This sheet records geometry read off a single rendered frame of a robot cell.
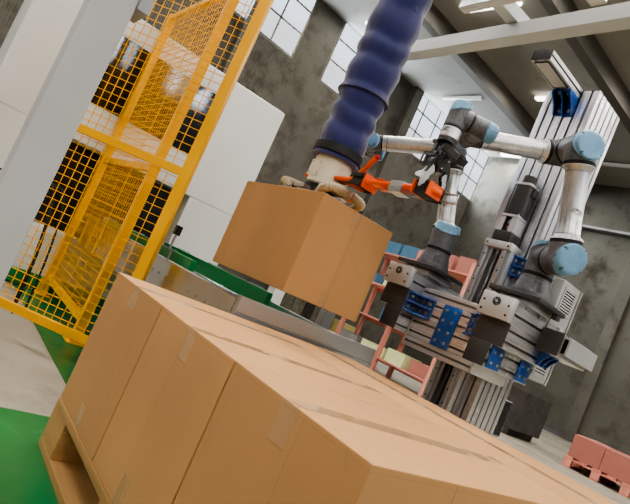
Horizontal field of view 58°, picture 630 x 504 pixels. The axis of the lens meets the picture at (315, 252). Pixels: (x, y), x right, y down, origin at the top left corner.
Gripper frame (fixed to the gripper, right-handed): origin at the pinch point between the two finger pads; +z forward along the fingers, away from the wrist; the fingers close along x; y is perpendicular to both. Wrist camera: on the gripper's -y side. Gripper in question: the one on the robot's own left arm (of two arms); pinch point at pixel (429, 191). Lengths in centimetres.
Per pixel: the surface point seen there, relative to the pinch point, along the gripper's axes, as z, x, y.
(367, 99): -35, 5, 51
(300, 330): 64, 5, 28
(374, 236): 18.2, -11.3, 29.5
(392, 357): 75, -543, 466
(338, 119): -23, 9, 58
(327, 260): 35.8, 5.7, 29.6
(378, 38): -61, 11, 54
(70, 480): 121, 76, 2
